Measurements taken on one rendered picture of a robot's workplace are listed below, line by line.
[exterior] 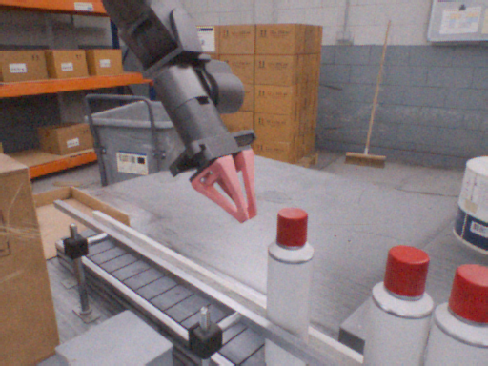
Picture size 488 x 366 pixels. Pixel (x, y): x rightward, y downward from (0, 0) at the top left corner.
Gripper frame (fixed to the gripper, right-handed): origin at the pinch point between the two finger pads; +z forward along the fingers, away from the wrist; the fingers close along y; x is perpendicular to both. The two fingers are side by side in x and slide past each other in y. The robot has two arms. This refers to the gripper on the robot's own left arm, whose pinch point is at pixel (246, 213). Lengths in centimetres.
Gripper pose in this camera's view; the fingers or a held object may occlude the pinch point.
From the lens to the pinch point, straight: 47.9
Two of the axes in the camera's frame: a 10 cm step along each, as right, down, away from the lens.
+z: 4.7, 8.7, -1.6
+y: 6.9, -2.5, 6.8
